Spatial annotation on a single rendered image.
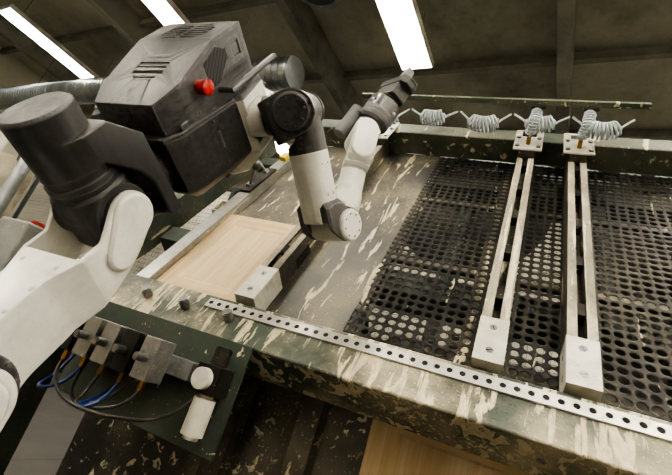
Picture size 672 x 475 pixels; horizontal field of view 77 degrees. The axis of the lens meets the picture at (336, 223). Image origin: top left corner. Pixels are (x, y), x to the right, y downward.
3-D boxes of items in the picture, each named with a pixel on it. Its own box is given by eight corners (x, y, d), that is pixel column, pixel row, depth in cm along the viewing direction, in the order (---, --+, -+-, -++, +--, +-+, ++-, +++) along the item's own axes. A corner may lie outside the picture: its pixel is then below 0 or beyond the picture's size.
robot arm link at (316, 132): (322, 151, 90) (308, 85, 87) (282, 159, 92) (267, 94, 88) (329, 146, 101) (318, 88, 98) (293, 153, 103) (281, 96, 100)
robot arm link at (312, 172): (335, 251, 95) (315, 152, 90) (295, 249, 104) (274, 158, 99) (365, 235, 104) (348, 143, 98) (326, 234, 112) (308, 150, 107)
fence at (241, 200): (139, 285, 128) (135, 275, 125) (293, 156, 199) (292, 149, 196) (151, 289, 126) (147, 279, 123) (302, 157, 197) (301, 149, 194)
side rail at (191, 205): (90, 283, 141) (76, 257, 135) (267, 151, 223) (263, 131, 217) (103, 287, 138) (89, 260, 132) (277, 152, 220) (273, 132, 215)
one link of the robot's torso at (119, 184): (83, 204, 68) (134, 163, 76) (30, 194, 73) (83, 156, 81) (122, 260, 77) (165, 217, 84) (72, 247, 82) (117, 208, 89)
